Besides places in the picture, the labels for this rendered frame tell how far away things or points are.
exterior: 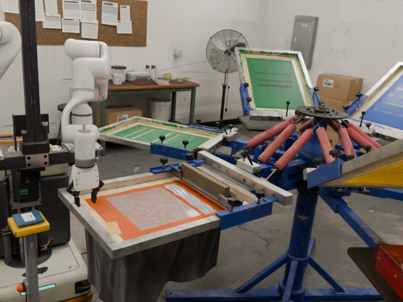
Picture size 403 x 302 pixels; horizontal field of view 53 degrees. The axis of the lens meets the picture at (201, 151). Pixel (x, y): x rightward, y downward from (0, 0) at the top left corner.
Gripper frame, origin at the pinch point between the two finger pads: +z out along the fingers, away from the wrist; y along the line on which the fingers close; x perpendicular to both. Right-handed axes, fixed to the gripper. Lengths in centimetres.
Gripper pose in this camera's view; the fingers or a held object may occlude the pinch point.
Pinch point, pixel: (85, 200)
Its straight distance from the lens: 168.7
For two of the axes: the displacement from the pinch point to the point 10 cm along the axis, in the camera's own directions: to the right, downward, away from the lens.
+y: -8.0, 1.3, -5.8
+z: -0.8, 9.5, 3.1
